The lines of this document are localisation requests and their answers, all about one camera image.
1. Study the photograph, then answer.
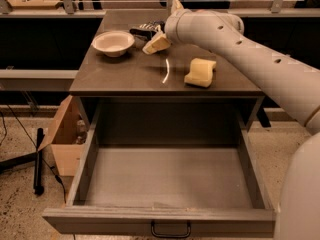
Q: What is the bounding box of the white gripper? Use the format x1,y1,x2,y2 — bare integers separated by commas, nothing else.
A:
142,0,193,55

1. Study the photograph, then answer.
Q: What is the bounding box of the blue chip bag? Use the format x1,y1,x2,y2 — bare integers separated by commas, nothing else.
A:
129,21,165,41

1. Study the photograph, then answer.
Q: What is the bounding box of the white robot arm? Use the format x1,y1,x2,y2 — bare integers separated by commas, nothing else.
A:
143,0,320,240

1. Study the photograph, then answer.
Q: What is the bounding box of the grey cabinet with top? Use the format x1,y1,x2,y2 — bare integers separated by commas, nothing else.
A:
69,9,268,132

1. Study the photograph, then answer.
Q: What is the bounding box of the open grey top drawer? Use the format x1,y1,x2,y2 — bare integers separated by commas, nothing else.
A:
43,101,275,238

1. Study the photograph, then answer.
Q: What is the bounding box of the yellow sponge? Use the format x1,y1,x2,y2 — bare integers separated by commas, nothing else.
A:
184,58,216,88

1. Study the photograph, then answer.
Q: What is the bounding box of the white bowl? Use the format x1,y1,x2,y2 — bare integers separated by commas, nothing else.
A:
92,31,135,58

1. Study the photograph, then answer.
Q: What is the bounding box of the cardboard box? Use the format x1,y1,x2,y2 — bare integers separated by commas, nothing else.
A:
38,95,88,176

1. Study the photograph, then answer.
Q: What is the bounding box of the black stand leg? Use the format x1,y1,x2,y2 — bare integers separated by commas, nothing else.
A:
0,127,46,196

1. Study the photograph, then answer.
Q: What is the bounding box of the black cable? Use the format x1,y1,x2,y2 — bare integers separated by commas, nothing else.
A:
0,103,68,205

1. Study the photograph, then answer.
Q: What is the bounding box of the black drawer handle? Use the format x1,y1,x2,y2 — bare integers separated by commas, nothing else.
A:
151,221,191,239

